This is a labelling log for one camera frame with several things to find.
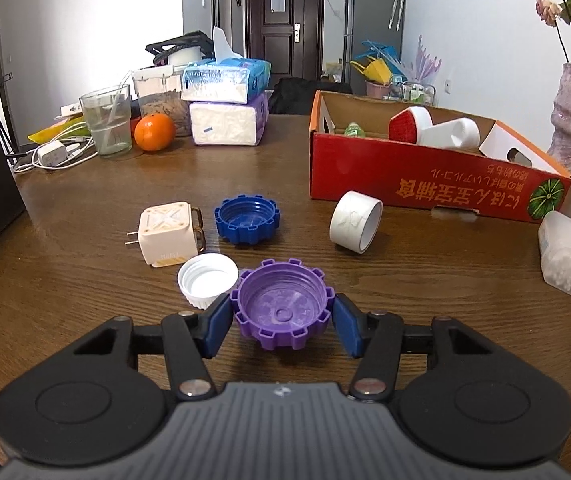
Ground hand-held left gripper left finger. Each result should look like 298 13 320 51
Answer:
72 294 234 402

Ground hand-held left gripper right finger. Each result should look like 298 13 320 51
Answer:
334 294 493 403

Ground white bottle cap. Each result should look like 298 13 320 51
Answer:
176 253 239 311

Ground purple bottle cap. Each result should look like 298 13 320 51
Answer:
234 257 336 352

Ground clear cotton swab box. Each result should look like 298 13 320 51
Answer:
538 210 571 300

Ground beige plug charger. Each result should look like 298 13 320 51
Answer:
125 201 206 268

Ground white tape roll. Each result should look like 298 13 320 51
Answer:
329 190 383 254

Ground blue bottle cap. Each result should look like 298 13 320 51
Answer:
214 193 281 246

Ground red cardboard box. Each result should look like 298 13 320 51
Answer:
309 90 571 223

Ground red and white lint brush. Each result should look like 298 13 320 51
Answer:
389 106 481 150

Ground purple tissue pack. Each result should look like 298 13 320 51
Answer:
188 92 269 147

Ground orange fruit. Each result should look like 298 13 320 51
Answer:
134 113 177 153

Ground clear glass cup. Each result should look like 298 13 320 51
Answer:
80 85 132 157

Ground clear plastic food container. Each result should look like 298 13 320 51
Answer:
132 66 192 137

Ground blue tissue pack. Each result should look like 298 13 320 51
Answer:
180 25 272 106

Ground yellow packet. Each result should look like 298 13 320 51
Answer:
28 115 91 143

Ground yellow hangers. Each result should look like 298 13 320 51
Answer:
350 57 391 86

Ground purple feather decoration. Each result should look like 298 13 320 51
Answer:
413 35 443 93

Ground blue hangers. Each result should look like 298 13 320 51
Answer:
360 40 401 73

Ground black and white appliance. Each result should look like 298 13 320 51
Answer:
145 30 216 68

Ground dark brown door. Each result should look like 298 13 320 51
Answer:
244 0 325 83

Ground black tripod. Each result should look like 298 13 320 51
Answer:
0 72 18 166

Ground grey fridge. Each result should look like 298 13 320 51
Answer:
343 0 406 98

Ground side room door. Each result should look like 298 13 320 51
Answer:
212 0 231 51

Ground white charger with cable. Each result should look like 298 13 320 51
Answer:
15 125 98 173

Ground wire rack with bottles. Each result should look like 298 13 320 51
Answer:
399 80 439 107

